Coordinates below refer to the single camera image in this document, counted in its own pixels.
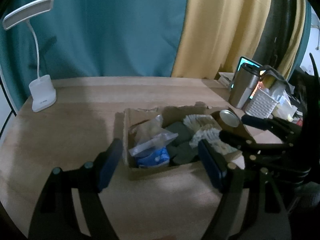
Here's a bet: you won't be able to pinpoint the teal curtain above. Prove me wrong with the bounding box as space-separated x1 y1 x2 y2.
1 0 187 108

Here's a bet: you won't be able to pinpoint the clear zip bag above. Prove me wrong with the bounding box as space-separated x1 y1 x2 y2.
129 114 178 157

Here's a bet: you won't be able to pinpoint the white plastic basket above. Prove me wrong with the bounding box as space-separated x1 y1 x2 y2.
245 87 278 119

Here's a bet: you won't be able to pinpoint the brown cardboard box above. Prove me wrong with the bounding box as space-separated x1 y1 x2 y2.
123 102 252 180

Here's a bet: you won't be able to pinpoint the yellow curtain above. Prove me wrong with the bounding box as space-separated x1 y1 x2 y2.
171 0 272 79

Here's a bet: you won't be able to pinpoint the cotton swabs bag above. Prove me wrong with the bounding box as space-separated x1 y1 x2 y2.
183 114 237 155

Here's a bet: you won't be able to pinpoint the grey sock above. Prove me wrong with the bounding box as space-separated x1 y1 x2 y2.
165 121 200 167

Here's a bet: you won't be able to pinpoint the blue tissue pack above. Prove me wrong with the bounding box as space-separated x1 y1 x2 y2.
136 147 170 168

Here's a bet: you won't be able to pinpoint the dark grey cloth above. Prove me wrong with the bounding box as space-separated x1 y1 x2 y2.
259 65 295 94

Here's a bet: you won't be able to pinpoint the orange tin can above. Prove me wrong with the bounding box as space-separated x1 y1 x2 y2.
217 109 240 132

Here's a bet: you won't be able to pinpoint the steel travel mug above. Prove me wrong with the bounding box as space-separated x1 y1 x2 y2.
228 67 260 108

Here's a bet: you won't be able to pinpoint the white desk lamp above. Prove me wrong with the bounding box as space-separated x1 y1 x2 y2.
2 0 56 113

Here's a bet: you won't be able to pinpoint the clear plastic bag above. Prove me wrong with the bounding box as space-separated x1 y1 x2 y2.
270 81 293 110

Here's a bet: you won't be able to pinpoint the yellow sticky notes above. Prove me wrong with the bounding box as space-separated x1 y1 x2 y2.
272 102 297 122

